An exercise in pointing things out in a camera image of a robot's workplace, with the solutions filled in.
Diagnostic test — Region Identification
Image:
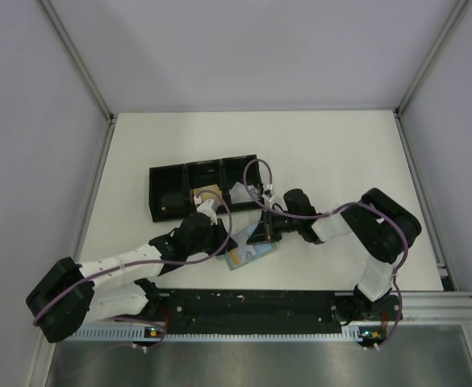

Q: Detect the white credit cards stack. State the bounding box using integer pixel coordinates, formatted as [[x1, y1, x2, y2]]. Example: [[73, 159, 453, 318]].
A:
[[229, 181, 259, 204]]

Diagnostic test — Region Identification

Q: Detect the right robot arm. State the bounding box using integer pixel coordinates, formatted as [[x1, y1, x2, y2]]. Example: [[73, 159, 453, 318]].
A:
[[247, 188, 422, 319]]

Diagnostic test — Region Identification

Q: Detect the aluminium corner post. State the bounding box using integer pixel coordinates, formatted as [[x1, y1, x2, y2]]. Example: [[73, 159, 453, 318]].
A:
[[395, 0, 472, 119], [36, 0, 115, 124]]

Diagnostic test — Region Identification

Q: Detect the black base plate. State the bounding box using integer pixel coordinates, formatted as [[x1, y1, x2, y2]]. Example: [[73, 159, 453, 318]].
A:
[[157, 289, 349, 335]]

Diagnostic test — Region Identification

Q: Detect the green card holder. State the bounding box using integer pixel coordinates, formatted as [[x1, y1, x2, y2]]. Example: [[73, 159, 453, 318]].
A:
[[223, 223, 276, 270]]

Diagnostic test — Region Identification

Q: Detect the aluminium frame rail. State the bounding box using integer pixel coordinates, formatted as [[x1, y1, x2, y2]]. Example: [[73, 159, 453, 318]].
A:
[[402, 292, 472, 325]]

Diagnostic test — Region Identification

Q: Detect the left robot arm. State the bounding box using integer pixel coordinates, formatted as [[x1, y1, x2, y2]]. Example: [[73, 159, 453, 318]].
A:
[[26, 213, 235, 343]]

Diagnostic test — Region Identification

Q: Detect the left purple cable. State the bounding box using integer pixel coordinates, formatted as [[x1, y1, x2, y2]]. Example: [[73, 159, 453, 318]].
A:
[[32, 191, 232, 350]]

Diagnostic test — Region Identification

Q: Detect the gold credit cards stack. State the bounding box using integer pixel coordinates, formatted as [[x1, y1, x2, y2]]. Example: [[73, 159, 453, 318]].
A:
[[192, 185, 222, 206]]

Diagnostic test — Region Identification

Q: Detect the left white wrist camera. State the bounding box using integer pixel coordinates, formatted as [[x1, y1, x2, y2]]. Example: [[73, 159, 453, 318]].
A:
[[194, 195, 221, 223]]

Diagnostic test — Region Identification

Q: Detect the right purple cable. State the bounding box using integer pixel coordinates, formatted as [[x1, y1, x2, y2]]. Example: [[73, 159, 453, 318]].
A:
[[244, 159, 410, 350]]

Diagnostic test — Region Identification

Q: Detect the left aluminium corner post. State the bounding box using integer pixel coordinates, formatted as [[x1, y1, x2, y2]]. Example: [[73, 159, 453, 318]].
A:
[[36, 0, 115, 124]]

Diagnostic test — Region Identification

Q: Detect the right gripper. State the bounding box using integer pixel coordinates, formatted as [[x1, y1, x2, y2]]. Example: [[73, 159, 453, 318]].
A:
[[248, 207, 303, 244]]

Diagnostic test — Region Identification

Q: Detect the black three-compartment tray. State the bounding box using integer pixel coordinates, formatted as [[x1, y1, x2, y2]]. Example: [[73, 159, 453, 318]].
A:
[[148, 154, 263, 223]]

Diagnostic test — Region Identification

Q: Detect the right aluminium corner post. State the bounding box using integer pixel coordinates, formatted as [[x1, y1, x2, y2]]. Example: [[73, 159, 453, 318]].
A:
[[395, 0, 472, 119]]

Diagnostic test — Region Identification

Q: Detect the purple cable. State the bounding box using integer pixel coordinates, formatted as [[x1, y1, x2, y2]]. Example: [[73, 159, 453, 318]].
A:
[[32, 191, 232, 350], [244, 159, 410, 350]]

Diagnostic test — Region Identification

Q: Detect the white slotted cable duct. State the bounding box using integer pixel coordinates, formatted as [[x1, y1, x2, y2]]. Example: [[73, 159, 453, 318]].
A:
[[69, 324, 363, 343]]

